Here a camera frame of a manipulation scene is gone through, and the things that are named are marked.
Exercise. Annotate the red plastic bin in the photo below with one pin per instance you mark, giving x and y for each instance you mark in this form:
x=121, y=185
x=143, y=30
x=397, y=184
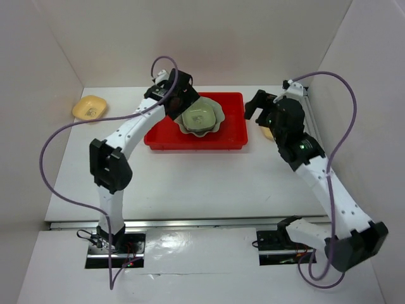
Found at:
x=232, y=134

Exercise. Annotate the aluminium rail front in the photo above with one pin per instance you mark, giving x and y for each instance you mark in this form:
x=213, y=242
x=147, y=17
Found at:
x=176, y=224

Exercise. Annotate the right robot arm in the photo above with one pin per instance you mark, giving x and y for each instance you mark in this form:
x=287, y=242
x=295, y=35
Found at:
x=353, y=237

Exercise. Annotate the green square plate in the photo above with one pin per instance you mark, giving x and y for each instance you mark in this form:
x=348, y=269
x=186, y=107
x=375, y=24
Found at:
x=199, y=119

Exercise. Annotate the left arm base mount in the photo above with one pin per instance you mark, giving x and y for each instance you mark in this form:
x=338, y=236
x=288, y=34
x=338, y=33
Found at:
x=130, y=251

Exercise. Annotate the aluminium rail right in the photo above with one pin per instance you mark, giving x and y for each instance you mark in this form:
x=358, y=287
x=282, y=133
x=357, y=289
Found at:
x=310, y=123

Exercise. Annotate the yellow square plate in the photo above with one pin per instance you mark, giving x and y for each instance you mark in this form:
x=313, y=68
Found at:
x=89, y=107
x=267, y=133

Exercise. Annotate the aluminium rail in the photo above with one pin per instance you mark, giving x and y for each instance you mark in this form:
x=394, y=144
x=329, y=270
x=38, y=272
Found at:
x=176, y=224
x=310, y=123

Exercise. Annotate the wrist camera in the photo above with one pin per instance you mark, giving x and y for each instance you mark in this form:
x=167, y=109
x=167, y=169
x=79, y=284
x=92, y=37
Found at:
x=291, y=90
x=161, y=77

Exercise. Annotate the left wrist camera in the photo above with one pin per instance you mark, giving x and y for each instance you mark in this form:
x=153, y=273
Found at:
x=161, y=77

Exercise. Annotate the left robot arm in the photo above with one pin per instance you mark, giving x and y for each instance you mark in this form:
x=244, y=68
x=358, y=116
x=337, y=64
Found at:
x=110, y=168

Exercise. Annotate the large green scalloped bowl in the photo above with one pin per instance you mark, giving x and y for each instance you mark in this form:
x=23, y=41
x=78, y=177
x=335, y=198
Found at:
x=220, y=117

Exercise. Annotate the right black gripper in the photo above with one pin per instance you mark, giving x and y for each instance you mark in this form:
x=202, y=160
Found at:
x=262, y=100

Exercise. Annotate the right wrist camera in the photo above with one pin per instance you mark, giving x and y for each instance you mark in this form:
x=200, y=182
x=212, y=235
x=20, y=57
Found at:
x=291, y=90

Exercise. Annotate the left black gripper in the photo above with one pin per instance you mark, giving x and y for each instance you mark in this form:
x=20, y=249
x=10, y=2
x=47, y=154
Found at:
x=190, y=96

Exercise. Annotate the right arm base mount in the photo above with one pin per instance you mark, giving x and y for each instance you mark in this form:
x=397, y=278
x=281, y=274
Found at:
x=272, y=250

